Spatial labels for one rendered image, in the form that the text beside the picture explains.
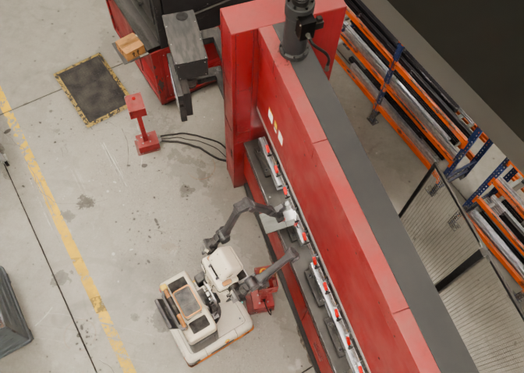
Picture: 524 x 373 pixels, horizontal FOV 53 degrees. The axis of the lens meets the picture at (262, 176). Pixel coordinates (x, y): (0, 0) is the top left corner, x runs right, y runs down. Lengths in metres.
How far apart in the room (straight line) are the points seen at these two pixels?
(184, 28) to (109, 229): 2.30
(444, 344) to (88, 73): 5.00
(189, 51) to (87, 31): 3.16
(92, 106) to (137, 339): 2.65
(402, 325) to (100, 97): 4.50
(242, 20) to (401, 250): 1.84
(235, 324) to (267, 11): 2.63
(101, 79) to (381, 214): 4.26
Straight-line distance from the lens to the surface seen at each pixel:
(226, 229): 3.85
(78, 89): 6.42
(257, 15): 3.71
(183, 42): 4.04
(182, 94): 4.17
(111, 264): 5.34
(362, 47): 5.69
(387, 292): 2.83
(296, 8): 3.17
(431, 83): 5.13
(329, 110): 3.26
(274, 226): 4.26
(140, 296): 5.19
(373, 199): 3.01
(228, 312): 4.78
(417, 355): 2.80
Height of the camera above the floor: 4.93
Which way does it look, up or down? 62 degrees down
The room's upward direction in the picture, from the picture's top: 5 degrees clockwise
